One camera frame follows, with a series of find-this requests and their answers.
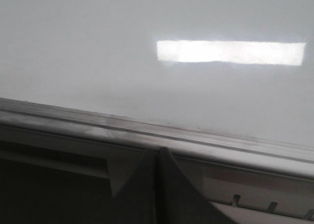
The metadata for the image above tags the white cabinet with drawer handle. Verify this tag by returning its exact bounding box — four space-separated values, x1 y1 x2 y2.
0 125 314 221

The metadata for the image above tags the white whiteboard with aluminium frame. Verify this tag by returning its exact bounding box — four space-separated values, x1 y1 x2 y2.
0 0 314 178

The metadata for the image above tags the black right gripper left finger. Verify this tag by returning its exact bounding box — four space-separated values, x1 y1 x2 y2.
97 150 155 224

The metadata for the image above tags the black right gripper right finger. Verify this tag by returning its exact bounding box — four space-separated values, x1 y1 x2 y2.
156 147 235 224

